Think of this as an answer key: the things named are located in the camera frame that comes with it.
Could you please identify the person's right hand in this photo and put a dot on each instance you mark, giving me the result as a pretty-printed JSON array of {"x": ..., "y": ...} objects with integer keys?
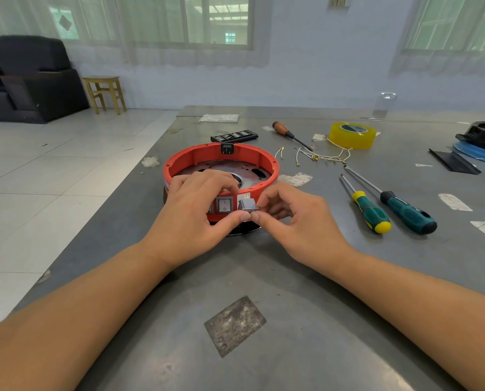
[{"x": 315, "y": 236}]

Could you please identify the person's left hand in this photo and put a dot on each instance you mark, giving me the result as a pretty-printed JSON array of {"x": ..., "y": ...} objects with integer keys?
[{"x": 185, "y": 232}]

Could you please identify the black metal round plate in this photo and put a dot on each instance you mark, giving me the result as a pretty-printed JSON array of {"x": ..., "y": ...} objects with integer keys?
[{"x": 244, "y": 230}]

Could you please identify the small black plug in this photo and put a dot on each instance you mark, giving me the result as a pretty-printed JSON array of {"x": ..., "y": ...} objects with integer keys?
[{"x": 226, "y": 149}]

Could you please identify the person's right forearm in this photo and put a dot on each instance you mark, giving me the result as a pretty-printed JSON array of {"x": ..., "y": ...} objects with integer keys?
[{"x": 425, "y": 317}]

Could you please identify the person's left forearm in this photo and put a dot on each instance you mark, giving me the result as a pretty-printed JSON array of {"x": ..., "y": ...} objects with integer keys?
[{"x": 59, "y": 329}]

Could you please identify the white torn tape patch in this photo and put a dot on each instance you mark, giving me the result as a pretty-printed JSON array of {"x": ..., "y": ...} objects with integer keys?
[{"x": 299, "y": 179}]

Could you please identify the dark green black screwdriver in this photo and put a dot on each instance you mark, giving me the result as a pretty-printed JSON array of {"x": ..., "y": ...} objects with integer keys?
[{"x": 411, "y": 217}]

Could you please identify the small white card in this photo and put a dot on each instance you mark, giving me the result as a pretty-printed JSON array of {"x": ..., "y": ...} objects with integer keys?
[{"x": 319, "y": 137}]

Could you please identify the yellow tape roll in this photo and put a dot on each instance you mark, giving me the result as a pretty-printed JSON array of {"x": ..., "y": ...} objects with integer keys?
[{"x": 350, "y": 141}]

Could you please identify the black bit set case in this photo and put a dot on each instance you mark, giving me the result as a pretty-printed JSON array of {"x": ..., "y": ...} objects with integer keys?
[{"x": 234, "y": 136}]

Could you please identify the white paper sheet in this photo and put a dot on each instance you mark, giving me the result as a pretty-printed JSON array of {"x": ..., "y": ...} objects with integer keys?
[{"x": 218, "y": 118}]

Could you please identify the clear acrylic stand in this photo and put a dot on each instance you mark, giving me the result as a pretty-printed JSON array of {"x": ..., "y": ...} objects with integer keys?
[{"x": 380, "y": 113}]

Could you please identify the black flat plate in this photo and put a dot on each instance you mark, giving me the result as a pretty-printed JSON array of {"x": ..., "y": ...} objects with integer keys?
[{"x": 454, "y": 161}]

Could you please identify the wooden stool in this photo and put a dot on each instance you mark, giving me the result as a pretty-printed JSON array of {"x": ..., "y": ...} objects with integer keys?
[{"x": 102, "y": 80}]

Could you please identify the wide sheer curtain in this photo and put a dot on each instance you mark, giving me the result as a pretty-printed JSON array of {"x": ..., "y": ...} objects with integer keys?
[{"x": 157, "y": 56}]

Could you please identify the black round housing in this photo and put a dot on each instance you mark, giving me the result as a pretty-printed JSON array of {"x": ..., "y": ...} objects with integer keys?
[{"x": 484, "y": 138}]

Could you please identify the black armchair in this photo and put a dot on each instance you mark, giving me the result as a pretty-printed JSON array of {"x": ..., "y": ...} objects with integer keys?
[{"x": 39, "y": 93}]

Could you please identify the narrow sheer curtain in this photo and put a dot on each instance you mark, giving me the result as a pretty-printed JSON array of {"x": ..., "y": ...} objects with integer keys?
[{"x": 442, "y": 65}]

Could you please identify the wide window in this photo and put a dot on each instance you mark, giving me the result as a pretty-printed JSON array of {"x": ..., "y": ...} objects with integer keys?
[{"x": 218, "y": 20}]

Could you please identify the narrow window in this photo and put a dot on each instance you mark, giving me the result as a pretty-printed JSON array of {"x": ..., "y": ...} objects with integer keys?
[{"x": 454, "y": 24}]

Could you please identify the wall switch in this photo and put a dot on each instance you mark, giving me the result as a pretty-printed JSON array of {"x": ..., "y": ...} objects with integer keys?
[{"x": 339, "y": 1}]

